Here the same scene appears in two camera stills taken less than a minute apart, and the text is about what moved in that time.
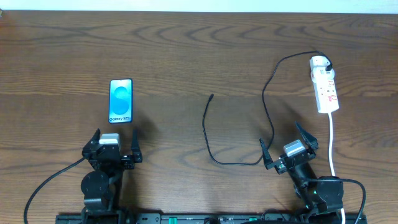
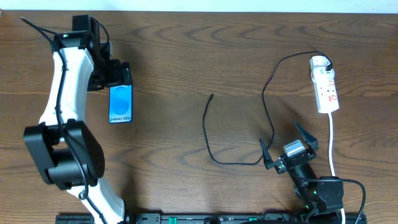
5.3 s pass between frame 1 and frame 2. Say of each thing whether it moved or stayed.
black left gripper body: moved
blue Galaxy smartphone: stayed
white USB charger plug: stayed
